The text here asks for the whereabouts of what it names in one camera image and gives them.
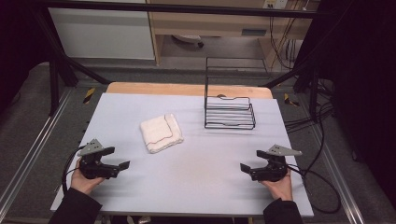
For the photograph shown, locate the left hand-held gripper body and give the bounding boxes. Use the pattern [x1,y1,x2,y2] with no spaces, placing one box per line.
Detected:
[78,138,120,180]

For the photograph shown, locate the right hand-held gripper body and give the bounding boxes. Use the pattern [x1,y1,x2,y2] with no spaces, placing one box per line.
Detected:
[250,144,303,183]

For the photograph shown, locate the white towel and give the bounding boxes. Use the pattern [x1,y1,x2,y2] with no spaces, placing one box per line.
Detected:
[139,113,185,155]

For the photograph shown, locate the black wire rack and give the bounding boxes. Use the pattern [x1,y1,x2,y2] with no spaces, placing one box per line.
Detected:
[204,56,271,131]

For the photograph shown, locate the person's left hand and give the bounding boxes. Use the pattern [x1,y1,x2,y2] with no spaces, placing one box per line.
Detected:
[70,158,106,196]

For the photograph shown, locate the person's right hand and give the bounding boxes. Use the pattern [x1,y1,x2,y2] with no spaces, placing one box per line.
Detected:
[259,169,294,202]

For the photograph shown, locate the yellow black striped tape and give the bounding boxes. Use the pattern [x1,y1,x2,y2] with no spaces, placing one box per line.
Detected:
[82,87,96,105]
[283,92,301,107]

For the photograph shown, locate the black metal stand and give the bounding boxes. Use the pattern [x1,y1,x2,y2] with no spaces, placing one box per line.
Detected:
[262,18,347,123]
[30,5,112,117]

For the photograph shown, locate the wooden table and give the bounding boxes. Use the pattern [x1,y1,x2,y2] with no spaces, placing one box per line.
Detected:
[106,81,275,100]

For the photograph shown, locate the white cabinet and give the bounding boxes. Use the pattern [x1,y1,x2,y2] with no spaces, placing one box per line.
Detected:
[48,0,156,61]

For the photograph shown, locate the black curtain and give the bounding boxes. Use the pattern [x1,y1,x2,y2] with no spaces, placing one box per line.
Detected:
[0,0,52,113]
[303,0,396,209]

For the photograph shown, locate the white wheeled base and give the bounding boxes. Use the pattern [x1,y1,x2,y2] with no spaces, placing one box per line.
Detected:
[171,34,205,49]

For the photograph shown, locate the wooden desk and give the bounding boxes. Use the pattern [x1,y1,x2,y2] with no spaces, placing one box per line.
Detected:
[146,0,321,67]

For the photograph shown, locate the black metal crossbar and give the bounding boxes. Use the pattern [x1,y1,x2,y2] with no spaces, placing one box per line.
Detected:
[38,0,332,20]

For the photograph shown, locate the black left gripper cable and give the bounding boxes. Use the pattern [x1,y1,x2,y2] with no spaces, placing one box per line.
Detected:
[61,144,87,196]

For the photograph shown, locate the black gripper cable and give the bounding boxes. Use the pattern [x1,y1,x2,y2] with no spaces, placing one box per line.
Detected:
[288,122,342,215]
[61,144,87,196]

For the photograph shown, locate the bundle of black floor cables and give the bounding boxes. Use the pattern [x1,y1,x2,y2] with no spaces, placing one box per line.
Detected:
[283,78,335,134]

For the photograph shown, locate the aluminium floor rail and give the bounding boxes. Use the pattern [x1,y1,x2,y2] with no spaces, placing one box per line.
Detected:
[306,122,366,224]
[0,88,75,217]

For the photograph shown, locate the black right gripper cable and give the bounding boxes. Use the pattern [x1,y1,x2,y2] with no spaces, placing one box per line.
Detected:
[288,122,342,215]

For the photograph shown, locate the hanging cables behind desk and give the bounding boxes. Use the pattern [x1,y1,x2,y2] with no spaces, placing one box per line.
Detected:
[268,8,304,71]

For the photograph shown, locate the dark desk handle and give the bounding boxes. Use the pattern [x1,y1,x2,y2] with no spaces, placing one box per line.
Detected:
[241,28,268,37]

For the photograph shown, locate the white wall socket strip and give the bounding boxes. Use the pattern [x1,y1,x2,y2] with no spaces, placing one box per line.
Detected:
[262,0,290,10]

